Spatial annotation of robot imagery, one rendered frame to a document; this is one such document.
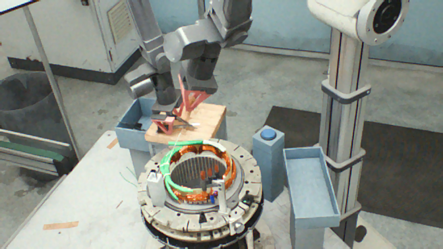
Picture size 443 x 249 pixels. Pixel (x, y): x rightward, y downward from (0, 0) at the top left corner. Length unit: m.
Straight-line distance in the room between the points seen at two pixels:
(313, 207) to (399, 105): 2.16
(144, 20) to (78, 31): 2.36
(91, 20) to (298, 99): 1.51
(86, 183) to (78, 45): 1.99
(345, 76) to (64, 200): 1.02
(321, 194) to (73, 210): 0.84
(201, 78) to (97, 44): 2.55
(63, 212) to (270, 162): 0.72
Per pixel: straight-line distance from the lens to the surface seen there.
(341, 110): 1.39
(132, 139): 1.50
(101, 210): 1.66
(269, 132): 1.43
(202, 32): 0.92
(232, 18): 0.86
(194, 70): 0.99
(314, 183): 1.31
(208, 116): 1.47
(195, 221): 1.14
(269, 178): 1.50
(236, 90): 3.41
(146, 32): 1.22
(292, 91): 3.39
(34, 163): 2.03
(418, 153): 2.99
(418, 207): 2.70
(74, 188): 1.76
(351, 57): 1.31
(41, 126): 2.75
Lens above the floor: 1.98
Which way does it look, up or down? 40 degrees down
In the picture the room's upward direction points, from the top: 6 degrees counter-clockwise
